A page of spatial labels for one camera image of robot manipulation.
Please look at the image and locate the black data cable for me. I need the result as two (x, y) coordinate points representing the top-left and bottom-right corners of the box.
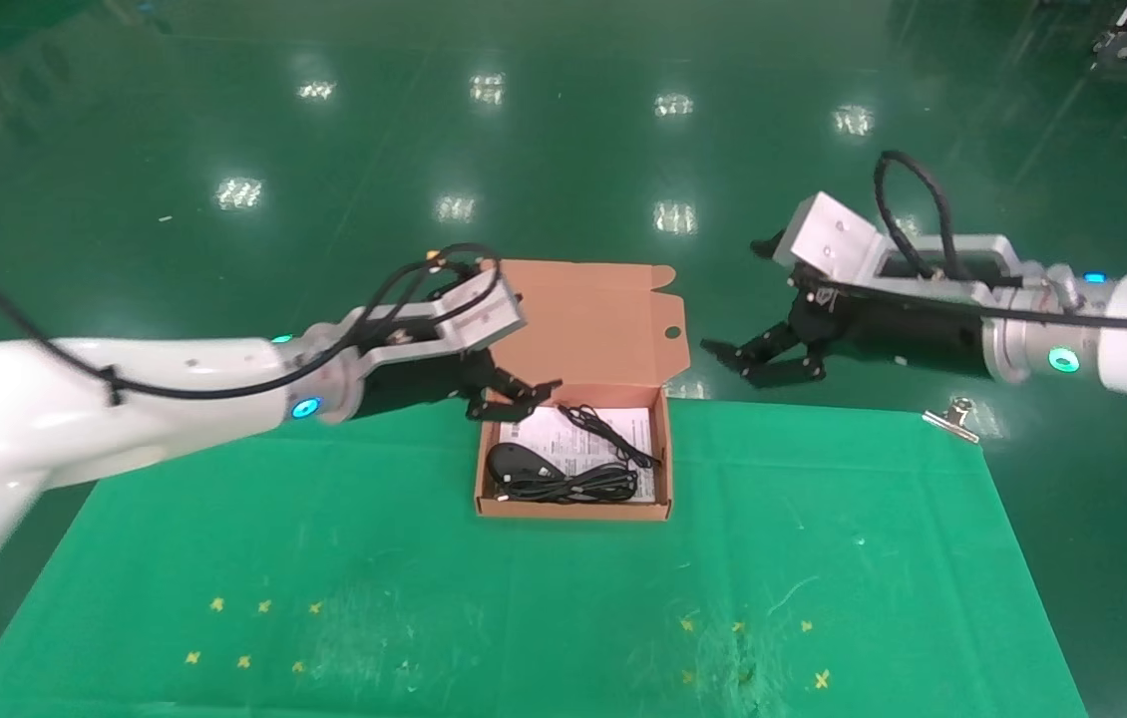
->
(494, 467), (640, 505)

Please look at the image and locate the black wired mouse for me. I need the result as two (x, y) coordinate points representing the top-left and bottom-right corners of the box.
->
(485, 403), (663, 488)

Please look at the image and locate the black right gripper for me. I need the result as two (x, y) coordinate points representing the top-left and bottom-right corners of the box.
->
(701, 285), (989, 389)

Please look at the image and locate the orange cardboard box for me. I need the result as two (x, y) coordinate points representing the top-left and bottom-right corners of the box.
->
(474, 259), (692, 522)

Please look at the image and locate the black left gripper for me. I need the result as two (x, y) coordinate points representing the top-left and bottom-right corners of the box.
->
(359, 341), (564, 424)

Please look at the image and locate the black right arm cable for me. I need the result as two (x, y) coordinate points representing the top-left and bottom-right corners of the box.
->
(818, 150), (1127, 332)

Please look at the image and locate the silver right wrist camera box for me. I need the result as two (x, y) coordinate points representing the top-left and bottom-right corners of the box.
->
(751, 191), (887, 297)

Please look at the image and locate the green table mat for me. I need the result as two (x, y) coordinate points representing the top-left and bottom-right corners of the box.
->
(0, 394), (1093, 718)

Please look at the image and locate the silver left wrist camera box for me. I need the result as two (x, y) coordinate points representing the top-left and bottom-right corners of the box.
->
(432, 263), (529, 353)

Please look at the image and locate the white printed instruction sheet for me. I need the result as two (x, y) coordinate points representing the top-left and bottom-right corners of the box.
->
(496, 404), (657, 503)

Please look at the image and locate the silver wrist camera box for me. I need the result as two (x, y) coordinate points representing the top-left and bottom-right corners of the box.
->
(432, 263), (529, 353)
(751, 191), (887, 297)

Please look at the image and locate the metal binder clip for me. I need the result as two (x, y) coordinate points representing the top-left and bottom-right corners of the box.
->
(923, 397), (983, 445)

